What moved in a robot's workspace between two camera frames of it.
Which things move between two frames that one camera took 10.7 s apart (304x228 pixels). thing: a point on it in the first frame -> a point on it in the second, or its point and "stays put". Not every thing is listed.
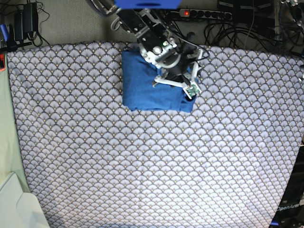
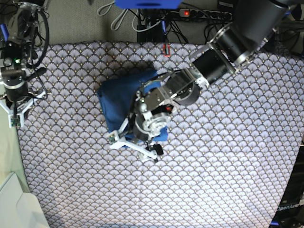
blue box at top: [147, 4] stays put
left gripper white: [191, 88] -> [16, 118]
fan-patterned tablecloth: [90, 162] stays put
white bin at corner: [19, 209] stays put
